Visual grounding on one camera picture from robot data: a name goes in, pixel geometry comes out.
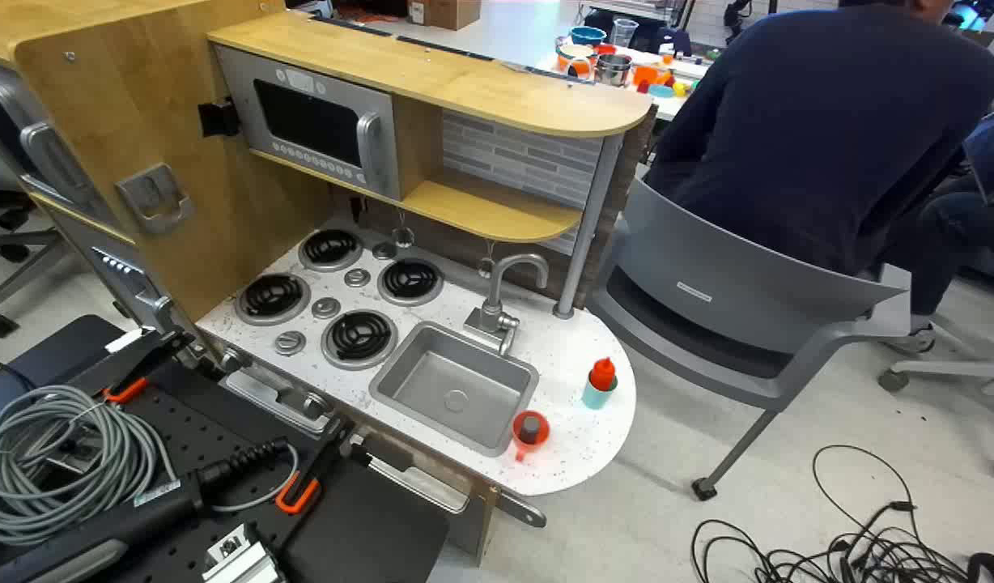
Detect silver toy faucet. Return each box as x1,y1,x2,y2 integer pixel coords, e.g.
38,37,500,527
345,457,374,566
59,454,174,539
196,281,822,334
462,248,555,353

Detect black toy stove burner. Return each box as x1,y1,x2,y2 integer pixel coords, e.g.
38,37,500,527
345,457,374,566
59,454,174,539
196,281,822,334
318,307,400,371
234,269,314,328
295,225,367,274
374,256,446,307

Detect grey toy sink basin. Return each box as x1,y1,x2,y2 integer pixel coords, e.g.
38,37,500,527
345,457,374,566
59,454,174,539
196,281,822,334
369,319,545,457

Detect teal bottle orange cap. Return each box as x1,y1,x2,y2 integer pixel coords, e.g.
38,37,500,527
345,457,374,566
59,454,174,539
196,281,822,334
578,357,623,413

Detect grey plastic chair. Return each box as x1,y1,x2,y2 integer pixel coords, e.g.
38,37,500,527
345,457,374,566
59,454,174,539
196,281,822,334
585,173,941,500

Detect grey toy microwave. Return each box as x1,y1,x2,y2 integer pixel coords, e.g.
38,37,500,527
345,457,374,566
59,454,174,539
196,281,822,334
214,41,405,204

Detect white background table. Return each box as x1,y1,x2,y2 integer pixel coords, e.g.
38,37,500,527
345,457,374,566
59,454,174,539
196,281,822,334
329,0,717,123

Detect orange plastic toy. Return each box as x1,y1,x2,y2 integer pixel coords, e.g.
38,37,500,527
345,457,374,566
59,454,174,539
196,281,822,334
631,61,676,95

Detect black perforated mounting board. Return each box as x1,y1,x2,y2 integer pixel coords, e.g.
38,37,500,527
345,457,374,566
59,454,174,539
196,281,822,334
0,309,457,583

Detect cardboard box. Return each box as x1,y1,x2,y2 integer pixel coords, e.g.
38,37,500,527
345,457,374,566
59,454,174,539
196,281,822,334
421,0,485,32

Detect wooden toy kitchen unit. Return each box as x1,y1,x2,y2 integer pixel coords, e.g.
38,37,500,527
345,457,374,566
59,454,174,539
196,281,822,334
0,0,657,563

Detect black hinge block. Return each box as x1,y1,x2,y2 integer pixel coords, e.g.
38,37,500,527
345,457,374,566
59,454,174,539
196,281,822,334
196,98,244,142

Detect person in dark sweater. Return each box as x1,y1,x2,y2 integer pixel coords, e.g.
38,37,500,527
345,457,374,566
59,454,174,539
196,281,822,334
640,0,994,277

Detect seated person dark trousers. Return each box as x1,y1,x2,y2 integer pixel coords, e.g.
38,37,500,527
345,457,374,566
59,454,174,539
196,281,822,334
911,105,994,316

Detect white office chair base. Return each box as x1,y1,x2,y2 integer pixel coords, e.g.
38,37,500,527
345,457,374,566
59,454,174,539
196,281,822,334
879,316,994,484

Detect grey toy oven door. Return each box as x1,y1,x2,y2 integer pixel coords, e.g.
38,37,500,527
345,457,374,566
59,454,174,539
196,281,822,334
0,58,190,337

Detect black clamp orange handle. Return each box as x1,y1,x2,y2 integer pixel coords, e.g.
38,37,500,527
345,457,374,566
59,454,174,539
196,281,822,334
98,328,196,411
273,413,360,519

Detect silver metal bracket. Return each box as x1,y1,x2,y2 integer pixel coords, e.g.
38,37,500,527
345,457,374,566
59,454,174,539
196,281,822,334
200,525,278,583

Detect grey coiled cable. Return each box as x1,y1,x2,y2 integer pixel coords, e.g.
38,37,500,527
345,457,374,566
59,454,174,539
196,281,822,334
0,382,180,546

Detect black floor cable tangle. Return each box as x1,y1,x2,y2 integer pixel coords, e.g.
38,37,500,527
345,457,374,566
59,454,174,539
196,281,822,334
687,441,994,583

